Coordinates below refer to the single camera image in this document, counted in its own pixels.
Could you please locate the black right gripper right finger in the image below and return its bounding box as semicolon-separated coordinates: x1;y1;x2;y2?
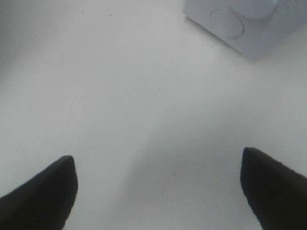
240;147;307;230

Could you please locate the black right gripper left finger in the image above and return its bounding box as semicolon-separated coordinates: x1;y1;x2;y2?
0;155;78;230

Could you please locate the round white door button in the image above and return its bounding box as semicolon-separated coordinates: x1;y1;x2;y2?
210;10;245;39

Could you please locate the white microwave oven body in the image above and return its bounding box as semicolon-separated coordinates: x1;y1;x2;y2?
183;0;307;59

